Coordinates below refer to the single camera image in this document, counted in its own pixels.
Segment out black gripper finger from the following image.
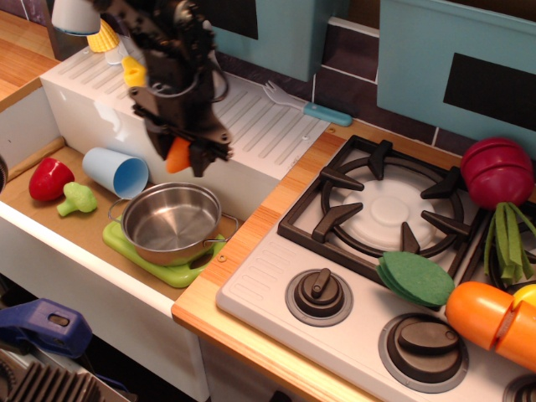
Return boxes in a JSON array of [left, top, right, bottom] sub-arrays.
[[188, 142, 217, 178], [145, 121, 175, 160]]

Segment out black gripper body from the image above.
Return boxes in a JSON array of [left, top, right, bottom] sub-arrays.
[[128, 85, 232, 160]]

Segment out small orange toy carrot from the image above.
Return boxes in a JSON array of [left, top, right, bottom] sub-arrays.
[[166, 137, 191, 173]]

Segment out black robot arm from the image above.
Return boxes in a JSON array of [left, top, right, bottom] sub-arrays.
[[92, 1, 232, 177]]

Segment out stainless steel pot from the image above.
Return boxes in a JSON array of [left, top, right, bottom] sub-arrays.
[[108, 183, 240, 266]]

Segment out green felt carrot leaves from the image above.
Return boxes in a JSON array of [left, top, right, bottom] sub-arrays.
[[376, 251, 455, 308]]

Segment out large orange toy carrot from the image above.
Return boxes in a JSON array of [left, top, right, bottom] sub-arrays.
[[445, 281, 535, 371]]

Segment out light blue plastic cup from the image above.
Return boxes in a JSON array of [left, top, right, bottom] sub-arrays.
[[82, 147, 149, 199]]

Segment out yellow toy pear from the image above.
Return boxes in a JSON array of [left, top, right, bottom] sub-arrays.
[[121, 56, 147, 87]]

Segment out green toy broccoli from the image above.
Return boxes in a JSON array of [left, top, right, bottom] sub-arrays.
[[57, 182, 98, 217]]

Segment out yellow toy corn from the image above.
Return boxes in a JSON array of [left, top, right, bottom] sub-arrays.
[[86, 19, 120, 53]]

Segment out red toy pepper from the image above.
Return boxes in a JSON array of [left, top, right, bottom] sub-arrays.
[[28, 157, 75, 202]]

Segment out green plastic cutting board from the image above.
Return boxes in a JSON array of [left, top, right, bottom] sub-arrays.
[[102, 222, 226, 289]]

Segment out white lamp shade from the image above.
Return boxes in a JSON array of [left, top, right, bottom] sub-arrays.
[[51, 0, 101, 36]]

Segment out white toy sink unit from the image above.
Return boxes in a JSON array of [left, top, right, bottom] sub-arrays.
[[1, 50, 327, 401]]

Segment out left black stove knob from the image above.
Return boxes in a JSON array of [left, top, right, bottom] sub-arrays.
[[285, 268, 353, 327]]

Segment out black stove knob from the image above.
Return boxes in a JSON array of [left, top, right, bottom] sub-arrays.
[[378, 313, 469, 394], [285, 268, 353, 327], [502, 374, 536, 402]]

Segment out grey stove top panel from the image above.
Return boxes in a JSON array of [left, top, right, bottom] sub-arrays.
[[215, 137, 536, 402]]

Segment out blue clamp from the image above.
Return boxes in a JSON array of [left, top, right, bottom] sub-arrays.
[[1, 298, 93, 358]]

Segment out black stove grate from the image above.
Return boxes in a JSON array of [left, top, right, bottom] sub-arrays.
[[277, 136, 486, 283]]

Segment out teal cabinet with black window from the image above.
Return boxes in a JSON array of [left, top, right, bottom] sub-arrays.
[[377, 1, 535, 155]]

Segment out middle black stove knob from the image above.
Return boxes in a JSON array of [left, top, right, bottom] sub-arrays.
[[378, 313, 469, 394]]

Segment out purple toy beet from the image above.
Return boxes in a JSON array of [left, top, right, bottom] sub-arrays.
[[461, 137, 534, 210]]

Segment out green felt beet stems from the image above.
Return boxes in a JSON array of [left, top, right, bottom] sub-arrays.
[[483, 202, 535, 286]]

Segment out yellow toy vegetable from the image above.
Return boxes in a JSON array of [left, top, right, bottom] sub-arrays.
[[513, 284, 536, 309]]

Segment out right black stove knob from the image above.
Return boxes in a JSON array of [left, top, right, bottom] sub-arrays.
[[502, 374, 536, 402]]

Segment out toy fork blue handle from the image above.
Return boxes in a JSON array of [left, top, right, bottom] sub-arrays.
[[263, 81, 353, 126]]

